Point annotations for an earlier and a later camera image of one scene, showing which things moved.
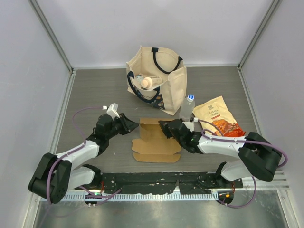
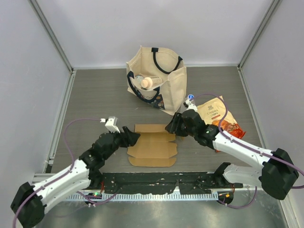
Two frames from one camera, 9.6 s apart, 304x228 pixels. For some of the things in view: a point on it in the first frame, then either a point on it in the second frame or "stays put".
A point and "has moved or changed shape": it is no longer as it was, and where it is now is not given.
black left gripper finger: (128, 125) → (132, 137)
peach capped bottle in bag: (149, 82) stays put
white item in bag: (139, 77) stays put
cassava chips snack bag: (215, 113) stays put
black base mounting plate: (166, 183) stays put
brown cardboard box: (154, 146) has moved or changed shape
